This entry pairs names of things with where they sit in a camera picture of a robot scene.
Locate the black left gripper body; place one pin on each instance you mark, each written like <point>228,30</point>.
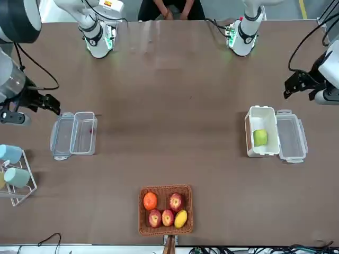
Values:
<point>316,76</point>

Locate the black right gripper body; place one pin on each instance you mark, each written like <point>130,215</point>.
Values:
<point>26,100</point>

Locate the green apple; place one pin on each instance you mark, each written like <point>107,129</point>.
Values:
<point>260,137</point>

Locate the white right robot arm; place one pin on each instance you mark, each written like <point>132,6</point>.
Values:
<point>16,21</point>

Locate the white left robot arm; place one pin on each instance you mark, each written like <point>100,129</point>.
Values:
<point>246,34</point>

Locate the white plastic box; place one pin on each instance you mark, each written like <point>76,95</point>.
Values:
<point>263,116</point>

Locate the clear plastic box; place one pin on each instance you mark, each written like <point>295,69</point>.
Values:
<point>84,140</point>

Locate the white box yellow label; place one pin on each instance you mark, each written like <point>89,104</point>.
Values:
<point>111,5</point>

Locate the red apple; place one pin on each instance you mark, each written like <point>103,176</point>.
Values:
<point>176,201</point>
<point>168,217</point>
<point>155,218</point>

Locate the clear plastic lid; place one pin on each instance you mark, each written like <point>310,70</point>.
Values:
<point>62,137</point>
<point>291,137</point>

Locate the light blue cup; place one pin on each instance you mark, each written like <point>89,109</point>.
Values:
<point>17,177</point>
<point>10,154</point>

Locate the pale yellow cup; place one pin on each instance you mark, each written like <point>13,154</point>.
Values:
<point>1,180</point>

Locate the person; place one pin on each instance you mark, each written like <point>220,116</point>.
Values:
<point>148,10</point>

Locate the orange fruit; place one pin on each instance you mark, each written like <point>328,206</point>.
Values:
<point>150,201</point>

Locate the brown wicker basket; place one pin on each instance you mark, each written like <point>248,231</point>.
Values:
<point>164,231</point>

